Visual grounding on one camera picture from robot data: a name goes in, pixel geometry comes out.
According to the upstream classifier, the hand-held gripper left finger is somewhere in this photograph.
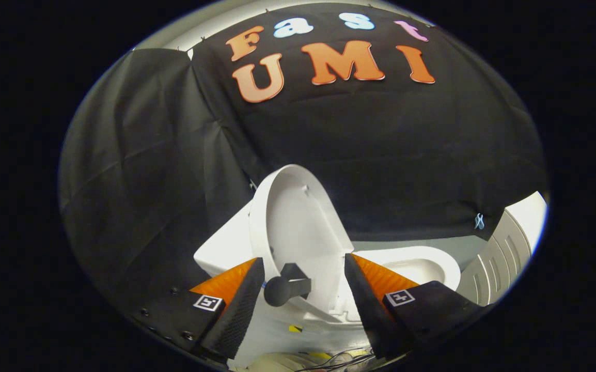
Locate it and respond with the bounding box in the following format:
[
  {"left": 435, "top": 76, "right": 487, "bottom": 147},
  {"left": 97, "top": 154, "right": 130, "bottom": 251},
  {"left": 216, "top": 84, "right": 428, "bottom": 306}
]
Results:
[{"left": 132, "top": 258, "right": 266, "bottom": 361}]

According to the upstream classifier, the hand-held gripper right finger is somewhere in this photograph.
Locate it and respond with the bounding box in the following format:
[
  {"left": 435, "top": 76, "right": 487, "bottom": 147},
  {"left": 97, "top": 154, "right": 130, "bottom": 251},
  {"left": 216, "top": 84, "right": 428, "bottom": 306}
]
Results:
[{"left": 344, "top": 253, "right": 485, "bottom": 360}]

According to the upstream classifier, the black lid handle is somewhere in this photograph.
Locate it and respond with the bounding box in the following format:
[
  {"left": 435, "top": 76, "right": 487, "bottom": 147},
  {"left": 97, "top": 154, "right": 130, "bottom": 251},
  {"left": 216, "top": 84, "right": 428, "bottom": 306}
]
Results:
[{"left": 264, "top": 263, "right": 312, "bottom": 307}]

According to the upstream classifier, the white toilet lid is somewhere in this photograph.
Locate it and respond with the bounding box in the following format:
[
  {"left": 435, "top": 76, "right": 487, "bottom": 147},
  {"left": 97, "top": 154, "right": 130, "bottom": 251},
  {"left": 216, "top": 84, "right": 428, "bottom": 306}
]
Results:
[{"left": 249, "top": 164, "right": 356, "bottom": 323}]

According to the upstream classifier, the white toilet body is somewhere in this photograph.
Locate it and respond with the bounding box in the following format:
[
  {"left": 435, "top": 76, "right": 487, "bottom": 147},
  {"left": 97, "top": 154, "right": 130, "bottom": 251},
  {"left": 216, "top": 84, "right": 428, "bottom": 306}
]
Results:
[{"left": 194, "top": 201, "right": 462, "bottom": 370}]

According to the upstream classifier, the white toilet seat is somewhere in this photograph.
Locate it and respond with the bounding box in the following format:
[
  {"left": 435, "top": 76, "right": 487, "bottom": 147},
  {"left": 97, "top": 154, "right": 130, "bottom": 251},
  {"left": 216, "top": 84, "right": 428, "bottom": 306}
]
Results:
[{"left": 355, "top": 245, "right": 462, "bottom": 293}]

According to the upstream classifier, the white panelled door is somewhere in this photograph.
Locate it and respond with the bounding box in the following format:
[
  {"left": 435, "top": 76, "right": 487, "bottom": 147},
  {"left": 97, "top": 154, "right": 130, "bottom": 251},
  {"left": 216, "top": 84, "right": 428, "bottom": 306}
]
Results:
[{"left": 456, "top": 191, "right": 549, "bottom": 308}]

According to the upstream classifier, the black backdrop cloth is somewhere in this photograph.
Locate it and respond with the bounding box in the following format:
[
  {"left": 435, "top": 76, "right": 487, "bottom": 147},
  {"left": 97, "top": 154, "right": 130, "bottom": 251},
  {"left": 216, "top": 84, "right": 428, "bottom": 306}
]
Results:
[{"left": 59, "top": 3, "right": 550, "bottom": 306}]

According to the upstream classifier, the tangle of black cables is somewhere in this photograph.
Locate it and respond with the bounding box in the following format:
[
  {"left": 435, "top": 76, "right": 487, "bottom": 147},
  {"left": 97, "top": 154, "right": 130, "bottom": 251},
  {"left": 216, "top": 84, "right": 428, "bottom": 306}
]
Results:
[{"left": 293, "top": 349, "right": 377, "bottom": 372}]

